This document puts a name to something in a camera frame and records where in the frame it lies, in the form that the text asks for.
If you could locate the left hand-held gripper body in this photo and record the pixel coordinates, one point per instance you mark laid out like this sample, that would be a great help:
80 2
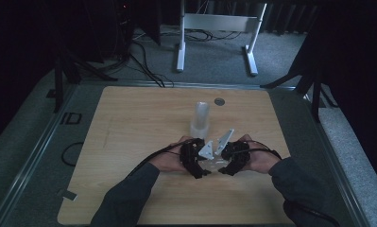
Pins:
189 156

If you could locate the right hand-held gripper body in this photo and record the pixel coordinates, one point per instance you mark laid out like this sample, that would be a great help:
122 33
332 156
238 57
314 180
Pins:
239 154

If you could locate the single clear plastic cup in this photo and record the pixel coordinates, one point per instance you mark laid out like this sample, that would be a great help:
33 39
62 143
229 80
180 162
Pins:
215 164

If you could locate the stack of clear plastic cups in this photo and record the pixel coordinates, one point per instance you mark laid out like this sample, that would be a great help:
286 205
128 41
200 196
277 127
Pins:
202 116

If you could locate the person's left hand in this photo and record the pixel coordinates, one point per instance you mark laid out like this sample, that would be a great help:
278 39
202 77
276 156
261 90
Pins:
168 159

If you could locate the person's right hand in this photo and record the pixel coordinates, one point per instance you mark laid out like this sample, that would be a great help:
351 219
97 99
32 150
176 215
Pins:
261 160

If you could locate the black tripod stand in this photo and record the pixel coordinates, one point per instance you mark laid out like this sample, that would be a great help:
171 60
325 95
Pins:
59 82
316 94

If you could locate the dark pleated curtain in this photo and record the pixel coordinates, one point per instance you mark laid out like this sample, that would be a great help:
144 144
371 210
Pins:
280 19

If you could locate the dark equipment rack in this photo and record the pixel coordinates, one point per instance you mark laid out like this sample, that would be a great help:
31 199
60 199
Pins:
124 28

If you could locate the white desk frame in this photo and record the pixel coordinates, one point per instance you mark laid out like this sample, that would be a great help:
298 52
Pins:
220 22

